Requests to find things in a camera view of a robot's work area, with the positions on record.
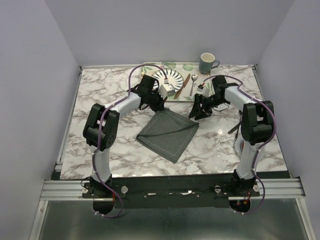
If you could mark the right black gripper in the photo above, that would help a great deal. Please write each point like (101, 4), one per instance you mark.
(196, 106)

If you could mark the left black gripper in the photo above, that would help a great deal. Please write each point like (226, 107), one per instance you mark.
(160, 106)

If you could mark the grey cloth napkin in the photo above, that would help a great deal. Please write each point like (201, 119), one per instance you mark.
(168, 134)

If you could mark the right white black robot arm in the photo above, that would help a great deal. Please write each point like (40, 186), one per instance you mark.
(257, 126)

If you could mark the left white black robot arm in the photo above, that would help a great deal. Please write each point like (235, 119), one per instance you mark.
(101, 127)

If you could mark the striped white plate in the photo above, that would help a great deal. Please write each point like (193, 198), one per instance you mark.
(173, 83)

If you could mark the floral serving tray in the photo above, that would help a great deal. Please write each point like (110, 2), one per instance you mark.
(184, 68)

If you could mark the silver spoon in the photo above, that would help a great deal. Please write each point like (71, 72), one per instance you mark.
(194, 78)

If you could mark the bronze knife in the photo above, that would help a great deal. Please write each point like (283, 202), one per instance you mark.
(183, 86)

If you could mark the small white saucer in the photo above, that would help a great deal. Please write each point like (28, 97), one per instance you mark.
(239, 145)

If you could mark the teal ceramic mug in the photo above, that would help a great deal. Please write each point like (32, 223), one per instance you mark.
(207, 62)

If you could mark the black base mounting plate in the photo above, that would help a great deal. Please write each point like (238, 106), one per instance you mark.
(176, 191)

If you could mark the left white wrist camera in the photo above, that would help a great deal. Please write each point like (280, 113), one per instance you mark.
(166, 89)

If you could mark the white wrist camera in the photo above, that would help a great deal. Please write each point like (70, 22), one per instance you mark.
(204, 90)
(166, 89)

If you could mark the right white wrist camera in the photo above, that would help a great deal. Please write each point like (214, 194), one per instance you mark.
(204, 90)

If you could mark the aluminium frame rail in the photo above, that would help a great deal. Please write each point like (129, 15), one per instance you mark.
(71, 190)

